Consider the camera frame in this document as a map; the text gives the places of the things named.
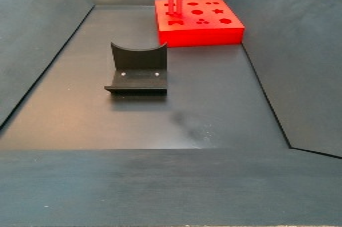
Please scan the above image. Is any red shape-sorting board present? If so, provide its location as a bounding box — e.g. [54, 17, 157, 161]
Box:
[154, 0, 244, 47]

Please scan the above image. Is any black curved holder stand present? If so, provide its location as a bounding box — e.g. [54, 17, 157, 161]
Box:
[104, 44, 168, 93]

